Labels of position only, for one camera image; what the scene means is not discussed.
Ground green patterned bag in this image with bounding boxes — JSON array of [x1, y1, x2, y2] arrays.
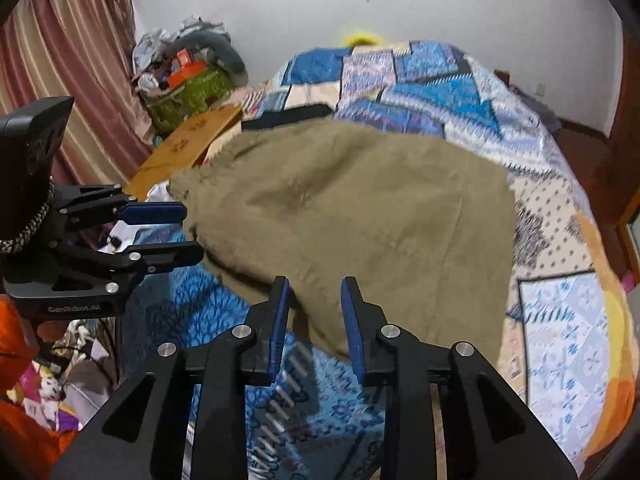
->
[[145, 62, 237, 137]]

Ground pile of white clothes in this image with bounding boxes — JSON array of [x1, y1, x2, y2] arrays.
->
[[132, 17, 226, 102]]

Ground orange box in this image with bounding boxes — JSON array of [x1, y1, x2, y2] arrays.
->
[[167, 59, 207, 89]]

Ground olive green pants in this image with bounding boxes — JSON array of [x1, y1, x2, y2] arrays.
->
[[167, 117, 518, 367]]

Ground grey cloth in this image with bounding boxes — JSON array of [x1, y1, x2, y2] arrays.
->
[[536, 104, 564, 134]]

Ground brown cardboard box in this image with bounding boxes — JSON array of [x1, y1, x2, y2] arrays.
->
[[124, 105, 244, 202]]

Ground blue patchwork quilt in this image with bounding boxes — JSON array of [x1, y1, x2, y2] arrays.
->
[[114, 40, 632, 480]]

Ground striped pink curtain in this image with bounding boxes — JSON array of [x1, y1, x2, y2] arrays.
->
[[0, 0, 157, 187]]

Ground yellow fluffy item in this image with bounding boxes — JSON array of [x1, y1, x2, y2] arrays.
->
[[340, 30, 389, 49]]

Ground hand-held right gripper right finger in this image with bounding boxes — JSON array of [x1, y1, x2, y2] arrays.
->
[[340, 276, 581, 480]]

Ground black cloth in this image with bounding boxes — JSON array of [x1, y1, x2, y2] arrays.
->
[[241, 104, 333, 132]]

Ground braided wrist cord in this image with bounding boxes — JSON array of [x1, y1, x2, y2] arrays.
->
[[0, 178, 55, 256]]

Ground colourful printed cloth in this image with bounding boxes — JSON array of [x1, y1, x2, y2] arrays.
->
[[27, 310, 123, 433]]

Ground grey plush pillow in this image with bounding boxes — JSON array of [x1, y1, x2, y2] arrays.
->
[[165, 27, 250, 87]]

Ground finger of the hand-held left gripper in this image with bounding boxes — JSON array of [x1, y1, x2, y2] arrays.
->
[[49, 240, 205, 295], [52, 184, 189, 234]]

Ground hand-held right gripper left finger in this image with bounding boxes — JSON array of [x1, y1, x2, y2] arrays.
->
[[49, 276, 291, 480]]

